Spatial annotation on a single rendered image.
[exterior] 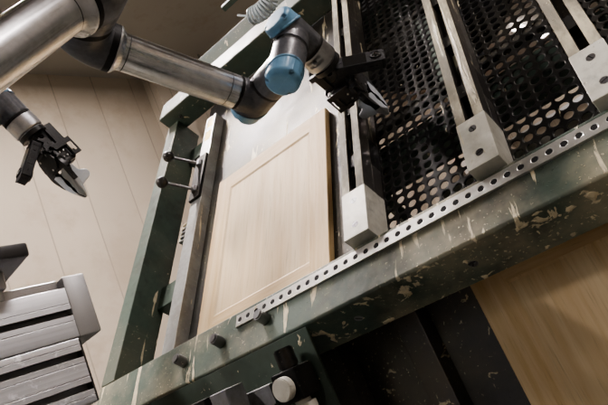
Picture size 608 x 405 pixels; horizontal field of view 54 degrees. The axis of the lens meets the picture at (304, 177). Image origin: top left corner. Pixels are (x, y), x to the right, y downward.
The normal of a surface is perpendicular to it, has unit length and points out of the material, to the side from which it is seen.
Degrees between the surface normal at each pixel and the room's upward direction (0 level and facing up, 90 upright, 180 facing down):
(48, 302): 90
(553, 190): 53
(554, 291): 90
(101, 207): 90
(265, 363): 90
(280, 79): 142
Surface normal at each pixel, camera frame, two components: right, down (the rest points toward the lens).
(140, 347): 0.73, -0.48
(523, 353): -0.55, -0.01
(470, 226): -0.68, -0.53
